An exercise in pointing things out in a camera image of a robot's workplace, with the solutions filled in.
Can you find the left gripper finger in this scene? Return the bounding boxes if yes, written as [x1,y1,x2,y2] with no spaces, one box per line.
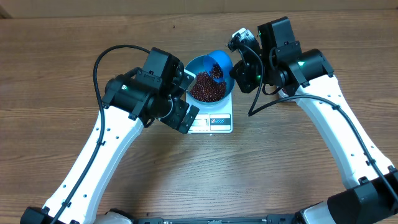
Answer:
[180,73,197,92]
[178,105,200,134]

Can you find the blue plastic scoop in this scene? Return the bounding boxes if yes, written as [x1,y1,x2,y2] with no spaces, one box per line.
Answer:
[203,50,233,83]

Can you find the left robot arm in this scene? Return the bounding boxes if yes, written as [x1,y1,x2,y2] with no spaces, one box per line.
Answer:
[21,47,199,223]

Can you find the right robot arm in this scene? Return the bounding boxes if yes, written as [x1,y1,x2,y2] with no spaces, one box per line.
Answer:
[228,17,397,223]

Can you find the red beans in bowl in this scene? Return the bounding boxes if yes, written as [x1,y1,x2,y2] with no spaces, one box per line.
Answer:
[189,72,227,103]

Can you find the teal bowl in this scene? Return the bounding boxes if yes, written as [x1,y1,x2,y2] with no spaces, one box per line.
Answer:
[186,55,234,99]

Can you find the white digital kitchen scale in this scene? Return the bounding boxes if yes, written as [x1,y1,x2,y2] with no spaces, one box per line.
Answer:
[186,93,233,134]

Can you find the red beans in scoop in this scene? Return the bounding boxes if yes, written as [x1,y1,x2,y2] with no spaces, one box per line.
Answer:
[209,63,224,80]

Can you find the left black cable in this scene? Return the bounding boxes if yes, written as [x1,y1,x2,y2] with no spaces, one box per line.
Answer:
[49,44,152,224]

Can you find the black cable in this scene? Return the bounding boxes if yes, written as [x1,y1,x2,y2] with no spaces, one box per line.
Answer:
[226,37,398,206]
[49,44,152,224]

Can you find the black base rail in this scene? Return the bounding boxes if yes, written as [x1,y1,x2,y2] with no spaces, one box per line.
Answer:
[105,208,312,224]

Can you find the right black cable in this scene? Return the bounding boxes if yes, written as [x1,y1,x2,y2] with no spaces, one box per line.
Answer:
[226,37,398,206]

